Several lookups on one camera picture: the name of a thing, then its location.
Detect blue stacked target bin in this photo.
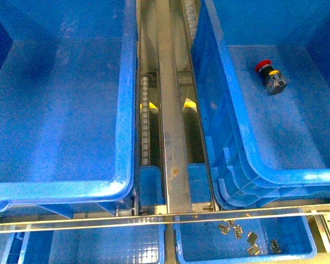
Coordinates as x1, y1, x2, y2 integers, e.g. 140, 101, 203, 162
192, 1, 330, 209

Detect white roller strip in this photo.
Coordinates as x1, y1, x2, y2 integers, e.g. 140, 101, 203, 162
140, 72, 157, 166

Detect metal rack frame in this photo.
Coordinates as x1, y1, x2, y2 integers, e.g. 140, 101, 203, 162
0, 1, 330, 263

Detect red mushroom push button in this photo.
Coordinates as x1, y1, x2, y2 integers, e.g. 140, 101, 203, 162
255, 59, 288, 95

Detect blue empty middle bin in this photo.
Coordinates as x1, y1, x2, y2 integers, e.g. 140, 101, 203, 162
0, 1, 137, 212

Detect blue lower bin right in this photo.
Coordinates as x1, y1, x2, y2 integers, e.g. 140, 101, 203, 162
173, 210, 317, 263

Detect small metal parts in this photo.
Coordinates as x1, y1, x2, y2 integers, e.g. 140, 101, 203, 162
203, 213, 283, 255

